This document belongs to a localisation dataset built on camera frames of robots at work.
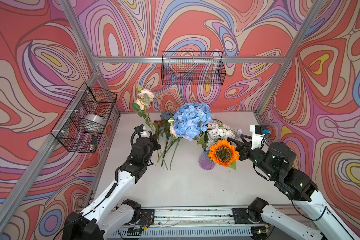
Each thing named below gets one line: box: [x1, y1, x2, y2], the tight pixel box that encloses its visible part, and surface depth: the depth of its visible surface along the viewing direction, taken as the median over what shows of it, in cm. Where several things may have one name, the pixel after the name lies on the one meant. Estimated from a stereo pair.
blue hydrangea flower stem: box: [173, 102, 213, 141], surface depth 57 cm
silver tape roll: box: [80, 114, 106, 133], surface depth 74 cm
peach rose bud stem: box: [131, 85, 155, 134], surface depth 77 cm
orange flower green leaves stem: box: [208, 139, 240, 171], surface depth 54 cm
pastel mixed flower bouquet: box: [206, 121, 242, 150], surface depth 69 cm
